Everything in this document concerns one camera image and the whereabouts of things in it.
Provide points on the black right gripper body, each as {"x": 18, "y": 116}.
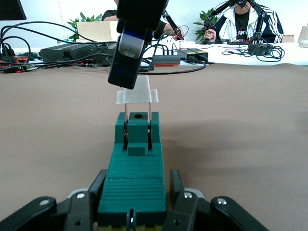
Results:
{"x": 142, "y": 14}

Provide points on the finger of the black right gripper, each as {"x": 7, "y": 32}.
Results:
{"x": 125, "y": 72}

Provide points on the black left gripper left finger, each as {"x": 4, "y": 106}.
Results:
{"x": 96, "y": 190}

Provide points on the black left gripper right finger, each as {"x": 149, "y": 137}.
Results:
{"x": 176, "y": 187}

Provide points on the cardboard box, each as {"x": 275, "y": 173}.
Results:
{"x": 96, "y": 31}

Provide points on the green potted plant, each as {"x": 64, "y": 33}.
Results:
{"x": 207, "y": 16}
{"x": 87, "y": 18}

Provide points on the white power strip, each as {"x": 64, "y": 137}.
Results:
{"x": 187, "y": 44}

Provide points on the black power supply unit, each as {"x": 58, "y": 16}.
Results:
{"x": 72, "y": 51}

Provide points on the black adapter yellow label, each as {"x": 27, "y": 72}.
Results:
{"x": 192, "y": 53}

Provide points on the brown paper table cover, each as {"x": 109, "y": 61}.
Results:
{"x": 240, "y": 144}

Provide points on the orange black device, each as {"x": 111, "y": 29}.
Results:
{"x": 12, "y": 60}

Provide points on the person in white black jacket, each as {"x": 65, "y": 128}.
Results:
{"x": 272, "y": 24}

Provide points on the black monitor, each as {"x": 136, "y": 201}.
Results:
{"x": 10, "y": 9}

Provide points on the small brown box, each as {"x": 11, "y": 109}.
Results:
{"x": 288, "y": 39}

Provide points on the beige translucent object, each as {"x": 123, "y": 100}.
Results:
{"x": 303, "y": 36}

